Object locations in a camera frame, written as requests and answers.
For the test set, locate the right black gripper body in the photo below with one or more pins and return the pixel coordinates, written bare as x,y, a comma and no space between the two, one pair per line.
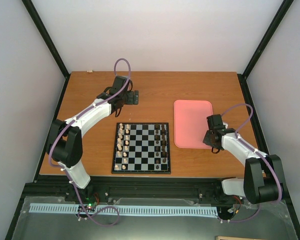
208,141

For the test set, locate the pink plastic tray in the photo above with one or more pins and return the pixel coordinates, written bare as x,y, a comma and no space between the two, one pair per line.
190,123

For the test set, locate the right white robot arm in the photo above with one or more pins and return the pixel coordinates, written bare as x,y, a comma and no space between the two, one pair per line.
263,180

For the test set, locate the black aluminium frame rail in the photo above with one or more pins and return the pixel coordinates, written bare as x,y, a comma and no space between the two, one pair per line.
103,188

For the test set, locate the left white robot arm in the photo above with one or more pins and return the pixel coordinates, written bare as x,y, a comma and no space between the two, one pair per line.
65,137

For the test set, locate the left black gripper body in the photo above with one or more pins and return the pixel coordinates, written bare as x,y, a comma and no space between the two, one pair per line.
130,100

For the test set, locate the dark rook chess piece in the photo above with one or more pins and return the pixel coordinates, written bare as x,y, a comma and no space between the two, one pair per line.
163,130

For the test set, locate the black white chessboard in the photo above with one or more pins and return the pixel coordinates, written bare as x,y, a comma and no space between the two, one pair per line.
135,148

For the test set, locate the light blue cable duct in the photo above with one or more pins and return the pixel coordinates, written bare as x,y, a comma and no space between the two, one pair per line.
126,210

